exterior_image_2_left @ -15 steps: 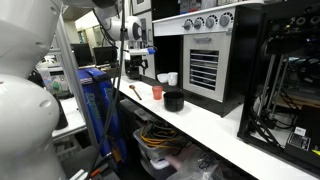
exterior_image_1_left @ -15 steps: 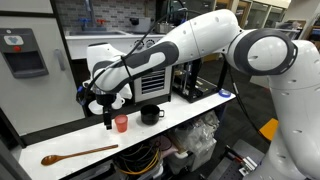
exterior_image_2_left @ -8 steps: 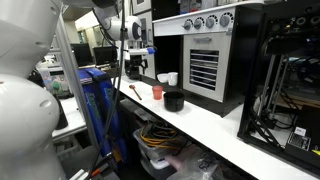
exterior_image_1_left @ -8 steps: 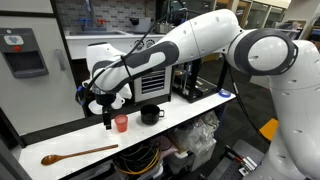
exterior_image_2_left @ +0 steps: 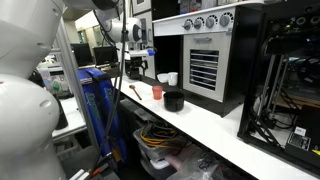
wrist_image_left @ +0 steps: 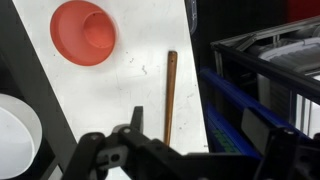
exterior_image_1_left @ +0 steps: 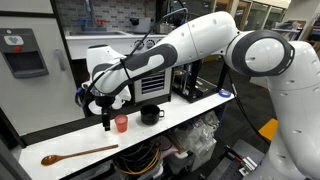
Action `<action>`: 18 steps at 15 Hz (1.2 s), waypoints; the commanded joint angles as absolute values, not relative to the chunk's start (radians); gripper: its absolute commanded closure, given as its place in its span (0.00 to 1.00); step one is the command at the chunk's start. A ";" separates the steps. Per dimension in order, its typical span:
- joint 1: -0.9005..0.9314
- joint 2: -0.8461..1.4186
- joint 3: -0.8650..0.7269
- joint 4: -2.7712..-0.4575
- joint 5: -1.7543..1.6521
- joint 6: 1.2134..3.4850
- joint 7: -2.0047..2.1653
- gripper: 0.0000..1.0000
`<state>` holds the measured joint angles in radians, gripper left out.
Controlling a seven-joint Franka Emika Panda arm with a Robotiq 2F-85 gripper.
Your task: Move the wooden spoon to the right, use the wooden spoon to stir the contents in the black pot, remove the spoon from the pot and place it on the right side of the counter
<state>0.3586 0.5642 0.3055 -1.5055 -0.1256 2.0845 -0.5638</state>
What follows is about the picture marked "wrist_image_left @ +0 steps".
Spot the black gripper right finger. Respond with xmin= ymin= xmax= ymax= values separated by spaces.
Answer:
xmin=240 ymin=107 xmax=320 ymax=180

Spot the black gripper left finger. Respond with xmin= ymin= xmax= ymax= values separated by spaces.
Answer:
xmin=61 ymin=105 xmax=145 ymax=180

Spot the thin wooden stick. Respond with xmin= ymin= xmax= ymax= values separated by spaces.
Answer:
xmin=163 ymin=50 xmax=179 ymax=147

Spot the blue storage bin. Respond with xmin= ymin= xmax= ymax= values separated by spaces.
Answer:
xmin=203 ymin=103 xmax=263 ymax=159

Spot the blue bag with green print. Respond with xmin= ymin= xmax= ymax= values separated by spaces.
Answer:
xmin=199 ymin=66 xmax=313 ymax=141

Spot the white bowl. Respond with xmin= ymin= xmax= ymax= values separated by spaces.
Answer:
xmin=0 ymin=93 xmax=43 ymax=180

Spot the grey plastic bin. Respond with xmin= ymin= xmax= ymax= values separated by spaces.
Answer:
xmin=256 ymin=36 xmax=320 ymax=138

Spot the red plastic cup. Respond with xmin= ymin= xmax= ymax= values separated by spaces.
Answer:
xmin=49 ymin=0 xmax=118 ymax=67

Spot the red floor mat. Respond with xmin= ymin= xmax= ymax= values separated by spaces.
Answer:
xmin=287 ymin=0 xmax=320 ymax=24

